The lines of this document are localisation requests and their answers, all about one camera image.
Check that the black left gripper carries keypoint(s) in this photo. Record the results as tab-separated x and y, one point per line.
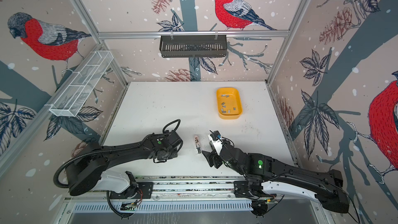
175	155

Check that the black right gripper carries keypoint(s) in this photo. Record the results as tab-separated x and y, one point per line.
211	156

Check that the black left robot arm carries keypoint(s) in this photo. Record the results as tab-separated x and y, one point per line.
90	169

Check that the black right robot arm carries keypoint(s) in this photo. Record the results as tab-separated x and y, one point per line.
265	176

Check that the yellow plastic tray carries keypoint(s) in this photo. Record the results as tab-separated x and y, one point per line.
228	103

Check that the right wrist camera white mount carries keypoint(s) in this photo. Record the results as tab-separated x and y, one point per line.
216	141

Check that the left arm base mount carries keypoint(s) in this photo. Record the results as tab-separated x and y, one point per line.
124	186

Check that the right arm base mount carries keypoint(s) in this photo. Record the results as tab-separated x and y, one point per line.
254	192

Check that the black hanging wire basket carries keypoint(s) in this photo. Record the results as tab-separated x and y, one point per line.
193	46

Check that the white wire mesh basket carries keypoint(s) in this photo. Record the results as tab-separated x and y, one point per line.
72	99

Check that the aluminium cage frame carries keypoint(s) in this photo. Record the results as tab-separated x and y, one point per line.
13	153

